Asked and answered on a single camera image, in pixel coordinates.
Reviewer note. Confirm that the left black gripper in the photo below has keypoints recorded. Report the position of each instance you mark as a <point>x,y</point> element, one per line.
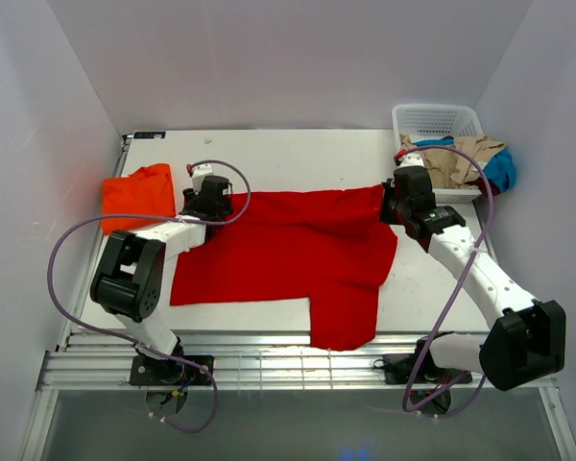
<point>190,198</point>

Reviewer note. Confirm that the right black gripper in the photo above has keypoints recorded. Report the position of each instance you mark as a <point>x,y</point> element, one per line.
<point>384,215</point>

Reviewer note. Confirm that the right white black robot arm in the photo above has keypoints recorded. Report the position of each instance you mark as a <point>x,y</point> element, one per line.
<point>526,337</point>

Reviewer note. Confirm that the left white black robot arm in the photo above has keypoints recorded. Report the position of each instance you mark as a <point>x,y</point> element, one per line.
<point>127,282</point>

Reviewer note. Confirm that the beige t shirt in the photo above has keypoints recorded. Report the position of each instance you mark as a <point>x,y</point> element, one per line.
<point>446,161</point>

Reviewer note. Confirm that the folded orange t shirt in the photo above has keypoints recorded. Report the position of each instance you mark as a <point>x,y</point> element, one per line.
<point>147,191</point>

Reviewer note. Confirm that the white plastic laundry basket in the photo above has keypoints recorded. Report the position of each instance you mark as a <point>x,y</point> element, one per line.
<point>451,143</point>

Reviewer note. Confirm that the dark red t shirt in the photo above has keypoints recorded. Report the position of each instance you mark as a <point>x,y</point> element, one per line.
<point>487,187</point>

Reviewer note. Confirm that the blue label sticker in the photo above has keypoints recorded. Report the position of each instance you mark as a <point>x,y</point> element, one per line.
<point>149,135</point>

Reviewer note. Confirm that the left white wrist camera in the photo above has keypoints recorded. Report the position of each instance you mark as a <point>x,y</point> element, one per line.
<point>197,173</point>

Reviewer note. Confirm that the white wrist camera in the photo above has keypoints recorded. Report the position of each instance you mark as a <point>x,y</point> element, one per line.
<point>407,159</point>
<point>197,173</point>

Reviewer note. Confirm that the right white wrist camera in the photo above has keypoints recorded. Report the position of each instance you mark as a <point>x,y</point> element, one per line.
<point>407,159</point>

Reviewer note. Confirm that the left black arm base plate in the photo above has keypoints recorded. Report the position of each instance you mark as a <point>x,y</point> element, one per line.
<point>147,371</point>

